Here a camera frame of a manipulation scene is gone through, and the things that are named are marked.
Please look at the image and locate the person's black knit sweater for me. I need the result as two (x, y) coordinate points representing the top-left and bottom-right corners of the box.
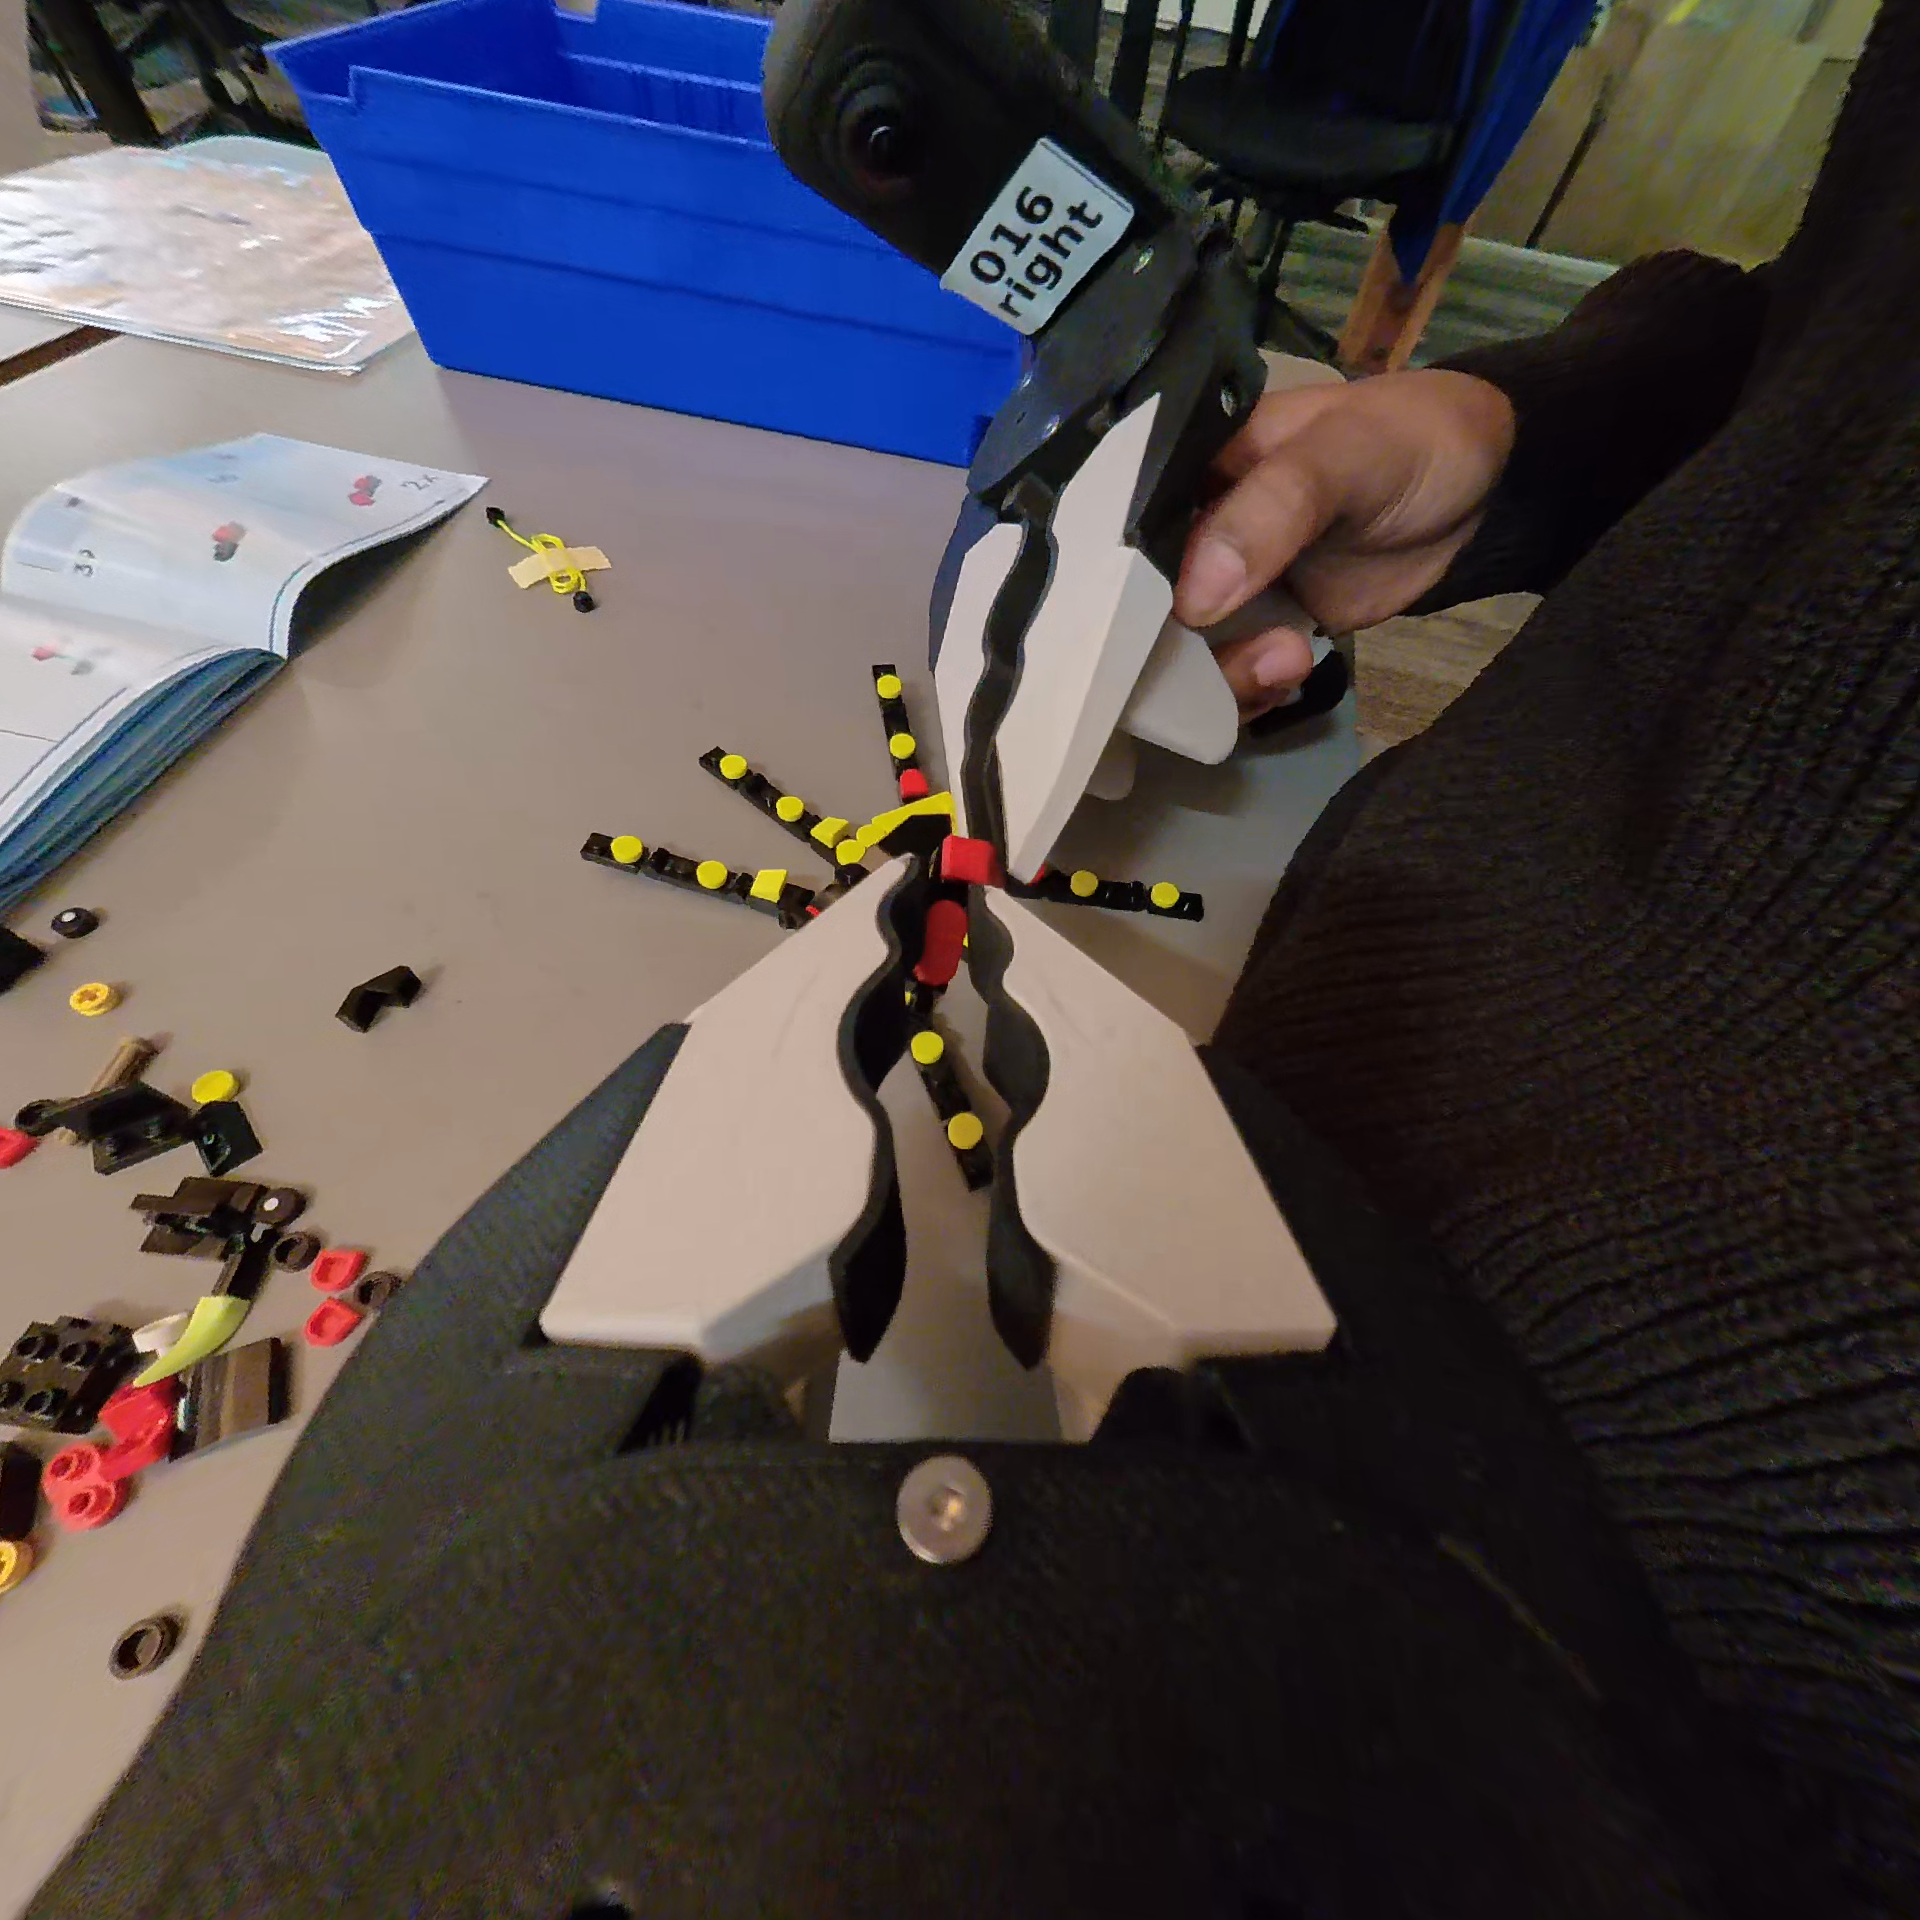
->
(1213, 254), (1920, 1920)

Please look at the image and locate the clear plastic bag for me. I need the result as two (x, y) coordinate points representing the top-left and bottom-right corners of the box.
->
(0, 139), (420, 378)

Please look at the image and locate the yellow elastic string with tape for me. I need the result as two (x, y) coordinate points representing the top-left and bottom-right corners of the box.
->
(487, 506), (614, 614)

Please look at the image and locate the lego instruction booklet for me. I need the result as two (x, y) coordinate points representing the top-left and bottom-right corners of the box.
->
(0, 435), (491, 907)

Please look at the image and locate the black office chair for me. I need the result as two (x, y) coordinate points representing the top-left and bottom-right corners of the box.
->
(1163, 0), (1503, 370)

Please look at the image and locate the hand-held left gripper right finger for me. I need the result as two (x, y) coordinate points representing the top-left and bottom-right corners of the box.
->
(964, 876), (1341, 1376)

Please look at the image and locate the person's right forearm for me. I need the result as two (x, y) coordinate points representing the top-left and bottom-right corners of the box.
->
(1417, 246), (1920, 619)

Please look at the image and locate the black yellow lego spider model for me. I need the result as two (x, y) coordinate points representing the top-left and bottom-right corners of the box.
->
(583, 664), (1207, 1195)

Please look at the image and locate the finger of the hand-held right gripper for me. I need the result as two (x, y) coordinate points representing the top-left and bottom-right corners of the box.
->
(983, 390), (1181, 884)
(926, 480), (1052, 850)

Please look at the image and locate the pile of loose lego pieces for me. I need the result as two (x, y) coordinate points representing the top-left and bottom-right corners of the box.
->
(0, 900), (431, 1683)

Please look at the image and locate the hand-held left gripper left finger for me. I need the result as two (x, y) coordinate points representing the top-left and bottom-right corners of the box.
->
(537, 853), (925, 1371)

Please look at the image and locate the person's right hand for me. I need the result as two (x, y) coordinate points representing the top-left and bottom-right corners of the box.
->
(1170, 367), (1519, 722)

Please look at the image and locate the blue cloth on wooden stand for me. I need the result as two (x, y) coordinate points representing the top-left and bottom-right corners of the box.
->
(1253, 0), (1600, 374)

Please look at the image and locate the blue plastic bin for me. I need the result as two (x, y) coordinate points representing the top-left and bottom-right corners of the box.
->
(266, 0), (1039, 470)

